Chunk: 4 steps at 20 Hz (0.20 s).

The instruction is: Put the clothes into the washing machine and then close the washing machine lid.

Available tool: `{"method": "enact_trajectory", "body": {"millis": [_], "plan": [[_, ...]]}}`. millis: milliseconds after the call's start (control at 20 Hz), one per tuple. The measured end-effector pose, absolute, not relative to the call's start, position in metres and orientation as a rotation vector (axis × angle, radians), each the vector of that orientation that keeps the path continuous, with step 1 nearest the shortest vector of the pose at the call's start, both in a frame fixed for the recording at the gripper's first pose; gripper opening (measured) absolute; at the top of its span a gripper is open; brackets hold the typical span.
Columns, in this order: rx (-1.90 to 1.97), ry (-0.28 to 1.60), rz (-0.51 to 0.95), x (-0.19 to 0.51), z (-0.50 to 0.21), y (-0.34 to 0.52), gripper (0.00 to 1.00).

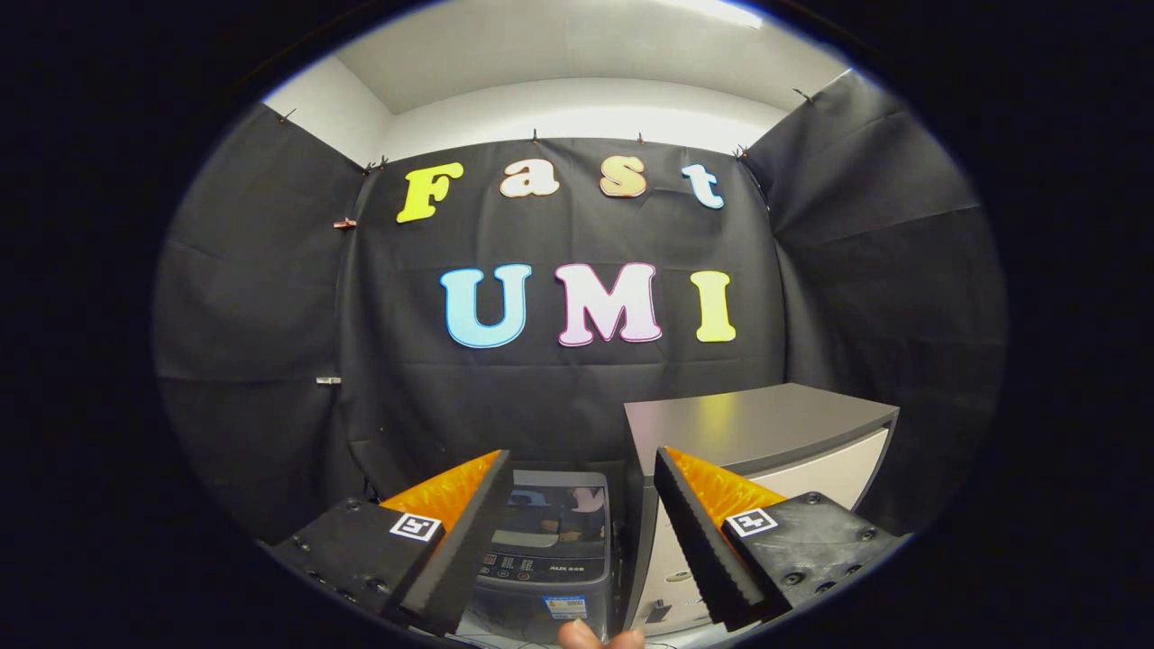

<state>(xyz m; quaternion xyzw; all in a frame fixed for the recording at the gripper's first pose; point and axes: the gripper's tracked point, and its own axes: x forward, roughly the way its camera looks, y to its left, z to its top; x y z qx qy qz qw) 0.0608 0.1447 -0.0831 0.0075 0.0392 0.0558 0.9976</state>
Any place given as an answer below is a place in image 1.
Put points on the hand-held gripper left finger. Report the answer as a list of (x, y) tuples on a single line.
[(469, 541)]

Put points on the black backdrop cloth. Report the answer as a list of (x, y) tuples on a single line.
[(559, 379)]

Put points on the grey washing machine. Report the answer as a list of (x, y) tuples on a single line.
[(550, 559)]

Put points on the grey cabinet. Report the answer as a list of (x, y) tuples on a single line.
[(757, 424)]

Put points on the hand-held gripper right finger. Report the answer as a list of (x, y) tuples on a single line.
[(699, 541)]

